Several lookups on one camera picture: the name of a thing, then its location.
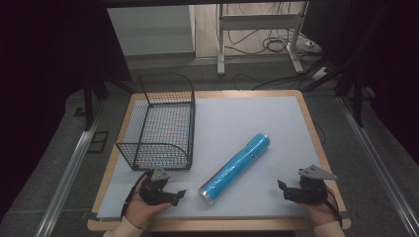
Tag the white table mat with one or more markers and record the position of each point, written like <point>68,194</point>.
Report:
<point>237,118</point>

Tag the black metal stand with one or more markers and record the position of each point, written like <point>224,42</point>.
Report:
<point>89,98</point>
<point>357,98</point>

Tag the dark curtain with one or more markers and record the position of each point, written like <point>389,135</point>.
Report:
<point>378,49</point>
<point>49,49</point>

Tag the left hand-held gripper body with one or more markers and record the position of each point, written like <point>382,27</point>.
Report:
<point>152,192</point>

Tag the white metal stand frame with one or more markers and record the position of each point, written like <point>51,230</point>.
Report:
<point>260,22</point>

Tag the blue cylindrical tube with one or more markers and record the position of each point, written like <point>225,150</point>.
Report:
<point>234,168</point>

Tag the aluminium floor rail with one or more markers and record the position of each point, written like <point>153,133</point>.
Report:
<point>378,164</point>
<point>66,181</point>

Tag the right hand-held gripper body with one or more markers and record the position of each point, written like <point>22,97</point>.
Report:
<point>311,191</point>

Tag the white power strip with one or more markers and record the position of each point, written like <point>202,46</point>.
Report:
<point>321,73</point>

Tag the person's right hand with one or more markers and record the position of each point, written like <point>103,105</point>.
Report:
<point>318,212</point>

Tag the person's left hand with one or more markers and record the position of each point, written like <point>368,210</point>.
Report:
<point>141,210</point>

